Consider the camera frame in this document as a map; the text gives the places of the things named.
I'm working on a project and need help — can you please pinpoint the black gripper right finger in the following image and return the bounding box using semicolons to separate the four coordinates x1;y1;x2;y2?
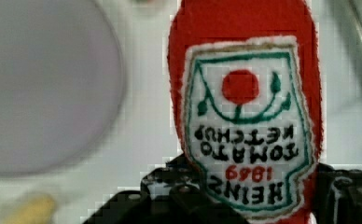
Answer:
313;163;362;224

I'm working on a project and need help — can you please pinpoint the yellow plush banana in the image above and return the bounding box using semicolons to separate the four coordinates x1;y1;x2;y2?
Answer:
1;194;58;224

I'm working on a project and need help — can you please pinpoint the silver toaster oven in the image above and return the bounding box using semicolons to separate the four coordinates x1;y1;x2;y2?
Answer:
325;0;362;125

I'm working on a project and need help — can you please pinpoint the red plush ketchup bottle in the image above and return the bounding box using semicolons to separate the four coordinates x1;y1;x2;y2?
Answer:
167;0;323;224

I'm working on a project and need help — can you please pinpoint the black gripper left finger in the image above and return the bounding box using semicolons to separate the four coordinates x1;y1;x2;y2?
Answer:
83;155;250;224

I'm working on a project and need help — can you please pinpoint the lavender round plate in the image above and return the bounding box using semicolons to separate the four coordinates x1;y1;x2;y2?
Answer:
0;0;126;176

